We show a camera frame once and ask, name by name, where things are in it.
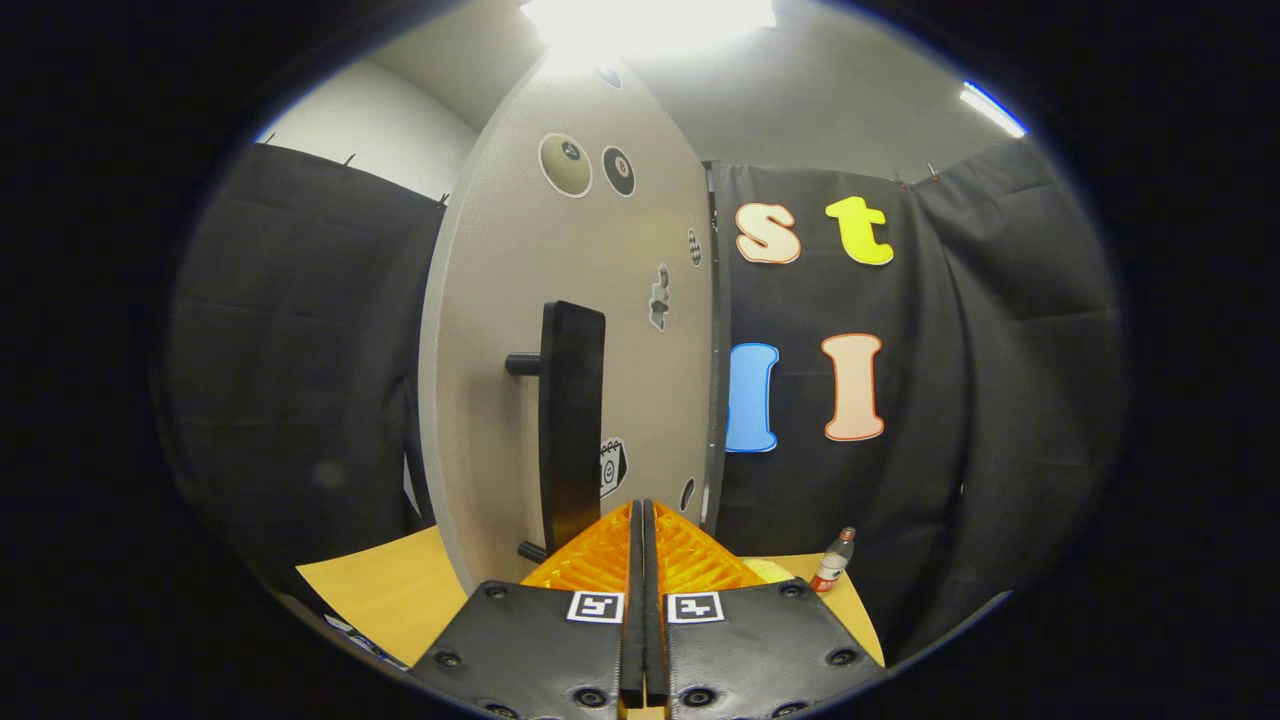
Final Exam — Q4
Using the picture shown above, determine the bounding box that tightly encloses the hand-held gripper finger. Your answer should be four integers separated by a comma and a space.
410, 500, 646, 720
645, 500, 886, 720

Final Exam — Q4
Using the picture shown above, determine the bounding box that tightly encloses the black door handle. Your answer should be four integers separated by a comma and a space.
505, 300, 608, 564

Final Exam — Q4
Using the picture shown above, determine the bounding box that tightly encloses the dark grey shoe cabinet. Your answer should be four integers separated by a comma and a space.
700, 160, 731, 536

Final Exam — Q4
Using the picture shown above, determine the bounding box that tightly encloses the beige shoe cabinet door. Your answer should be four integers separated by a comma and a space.
418, 55, 716, 596

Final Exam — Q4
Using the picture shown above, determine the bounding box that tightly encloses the clear bottle red label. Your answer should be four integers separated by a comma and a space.
811, 527, 857, 595

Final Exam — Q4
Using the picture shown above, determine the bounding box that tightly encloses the black backdrop cloth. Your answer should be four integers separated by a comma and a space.
150, 135, 1131, 661

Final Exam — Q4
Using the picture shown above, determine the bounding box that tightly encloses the large ceiling light panel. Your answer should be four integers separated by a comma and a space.
520, 0, 778, 56

